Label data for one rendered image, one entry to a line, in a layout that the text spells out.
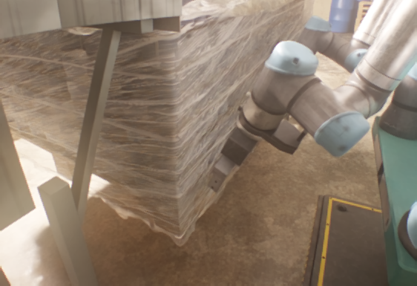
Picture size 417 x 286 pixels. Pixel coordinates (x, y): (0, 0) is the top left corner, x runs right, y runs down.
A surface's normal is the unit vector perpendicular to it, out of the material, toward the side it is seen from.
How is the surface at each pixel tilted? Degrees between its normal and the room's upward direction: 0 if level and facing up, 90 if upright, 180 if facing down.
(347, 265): 0
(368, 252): 0
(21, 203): 90
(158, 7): 90
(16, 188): 90
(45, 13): 90
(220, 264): 0
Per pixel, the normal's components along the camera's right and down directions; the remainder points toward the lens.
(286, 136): 0.29, -0.67
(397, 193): 0.02, -0.90
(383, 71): -0.49, 0.49
